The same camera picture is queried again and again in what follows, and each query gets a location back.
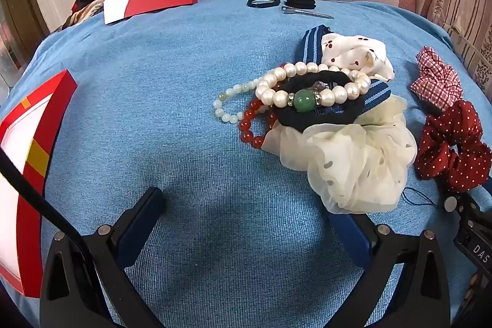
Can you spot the blue blanket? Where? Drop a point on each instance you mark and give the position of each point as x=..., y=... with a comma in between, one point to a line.
x=153, y=101

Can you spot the red gift box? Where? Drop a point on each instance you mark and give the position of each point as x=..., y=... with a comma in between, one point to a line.
x=57, y=101

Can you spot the small black scrunchie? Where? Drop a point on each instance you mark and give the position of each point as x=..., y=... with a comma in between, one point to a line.
x=299, y=2

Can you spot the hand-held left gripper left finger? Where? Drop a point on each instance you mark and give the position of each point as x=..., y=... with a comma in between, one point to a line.
x=132, y=243

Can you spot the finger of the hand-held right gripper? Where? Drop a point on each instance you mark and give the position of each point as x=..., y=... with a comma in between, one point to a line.
x=474, y=207

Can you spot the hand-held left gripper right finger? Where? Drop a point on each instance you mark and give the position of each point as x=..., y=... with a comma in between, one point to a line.
x=349, y=235

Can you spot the white cherry print scrunchie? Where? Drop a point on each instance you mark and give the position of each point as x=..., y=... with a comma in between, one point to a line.
x=353, y=51

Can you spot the red gingham scrunchie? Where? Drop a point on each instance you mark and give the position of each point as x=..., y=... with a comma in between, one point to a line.
x=434, y=82

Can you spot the red polka dot scrunchie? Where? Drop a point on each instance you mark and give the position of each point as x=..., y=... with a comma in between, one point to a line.
x=453, y=151

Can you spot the silver metal pen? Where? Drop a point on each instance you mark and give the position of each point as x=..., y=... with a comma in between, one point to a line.
x=286, y=9

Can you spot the cream chiffon scrunchie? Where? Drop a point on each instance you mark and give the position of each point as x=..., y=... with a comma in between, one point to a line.
x=346, y=159

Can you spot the wooden door frame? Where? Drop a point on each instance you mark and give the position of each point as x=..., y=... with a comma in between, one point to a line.
x=23, y=5

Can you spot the striped floral cushion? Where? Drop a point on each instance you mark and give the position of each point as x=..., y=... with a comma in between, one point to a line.
x=472, y=24

